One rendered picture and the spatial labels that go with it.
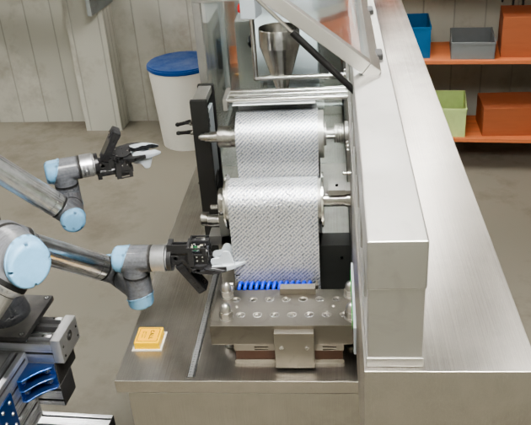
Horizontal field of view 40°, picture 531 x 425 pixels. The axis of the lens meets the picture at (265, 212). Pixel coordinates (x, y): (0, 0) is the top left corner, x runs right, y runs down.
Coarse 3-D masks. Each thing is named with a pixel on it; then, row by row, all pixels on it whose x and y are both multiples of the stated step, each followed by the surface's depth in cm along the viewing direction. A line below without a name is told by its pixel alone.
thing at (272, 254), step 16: (240, 240) 195; (256, 240) 195; (272, 240) 195; (288, 240) 194; (304, 240) 194; (240, 256) 198; (256, 256) 197; (272, 256) 197; (288, 256) 197; (304, 256) 196; (240, 272) 200; (256, 272) 200; (272, 272) 199; (288, 272) 199; (304, 272) 199
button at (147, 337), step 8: (144, 328) 204; (152, 328) 203; (160, 328) 203; (136, 336) 201; (144, 336) 200; (152, 336) 200; (160, 336) 200; (136, 344) 198; (144, 344) 198; (152, 344) 198; (160, 344) 200
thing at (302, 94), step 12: (228, 96) 211; (240, 96) 211; (252, 96) 211; (264, 96) 210; (276, 96) 207; (288, 96) 207; (300, 96) 206; (312, 96) 206; (324, 96) 205; (336, 96) 205
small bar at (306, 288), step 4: (280, 284) 196; (284, 284) 196; (288, 284) 196; (292, 284) 196; (296, 284) 196; (300, 284) 196; (304, 284) 196; (308, 284) 195; (312, 284) 195; (280, 288) 195; (284, 288) 194; (288, 288) 194; (292, 288) 194; (296, 288) 194; (300, 288) 194; (304, 288) 194; (308, 288) 194; (312, 288) 194; (280, 292) 195; (284, 292) 195; (288, 292) 195; (292, 292) 195; (296, 292) 195; (300, 292) 194; (304, 292) 194; (308, 292) 194; (312, 292) 194
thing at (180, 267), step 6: (180, 264) 199; (180, 270) 200; (186, 270) 199; (186, 276) 201; (192, 276) 200; (198, 276) 203; (192, 282) 202; (198, 282) 202; (204, 282) 203; (198, 288) 203; (204, 288) 203
